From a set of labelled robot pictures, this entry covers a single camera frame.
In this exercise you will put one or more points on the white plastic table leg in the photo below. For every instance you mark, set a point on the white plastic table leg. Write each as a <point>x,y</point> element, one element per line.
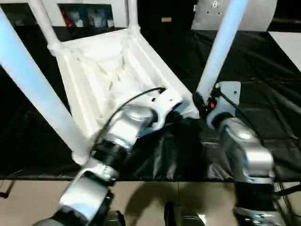
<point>218,51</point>
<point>132,14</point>
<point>35,82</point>
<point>47,23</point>

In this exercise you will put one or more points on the white plastic table top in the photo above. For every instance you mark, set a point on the white plastic table top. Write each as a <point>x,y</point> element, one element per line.
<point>98,70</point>

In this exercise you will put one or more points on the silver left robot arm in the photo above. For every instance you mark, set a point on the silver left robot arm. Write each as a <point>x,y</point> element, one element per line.
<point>122,131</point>

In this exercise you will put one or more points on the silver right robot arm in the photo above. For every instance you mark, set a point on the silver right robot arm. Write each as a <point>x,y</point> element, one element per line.
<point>247,146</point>

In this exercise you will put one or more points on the black table mat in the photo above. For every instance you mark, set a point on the black table mat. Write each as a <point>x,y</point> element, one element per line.
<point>258,58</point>

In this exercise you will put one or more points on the gold label sticker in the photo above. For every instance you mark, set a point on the gold label sticker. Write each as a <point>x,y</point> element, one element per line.
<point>166,19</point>

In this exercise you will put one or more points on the black cabinet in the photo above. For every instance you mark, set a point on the black cabinet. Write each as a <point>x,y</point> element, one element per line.
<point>164,11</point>

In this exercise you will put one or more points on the grey cushion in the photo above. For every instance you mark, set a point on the grey cushion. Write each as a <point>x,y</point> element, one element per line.
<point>254,16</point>

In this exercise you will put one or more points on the white flat board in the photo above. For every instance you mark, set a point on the white flat board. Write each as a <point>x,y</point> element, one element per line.
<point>287,42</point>

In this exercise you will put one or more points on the black low furniture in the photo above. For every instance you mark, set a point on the black low furniture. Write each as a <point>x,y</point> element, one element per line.
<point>287,23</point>

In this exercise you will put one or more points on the black metal stand bar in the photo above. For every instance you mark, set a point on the black metal stand bar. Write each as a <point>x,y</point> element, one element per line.
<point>287,189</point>

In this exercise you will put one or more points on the dark left robot foot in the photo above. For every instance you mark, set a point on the dark left robot foot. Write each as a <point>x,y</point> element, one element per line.
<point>116,217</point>

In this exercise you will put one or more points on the white glass-door cabinet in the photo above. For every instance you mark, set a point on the white glass-door cabinet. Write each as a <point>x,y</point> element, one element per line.
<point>54,11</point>

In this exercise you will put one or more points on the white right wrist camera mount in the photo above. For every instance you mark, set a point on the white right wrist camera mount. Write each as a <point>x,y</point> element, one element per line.
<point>225,94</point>

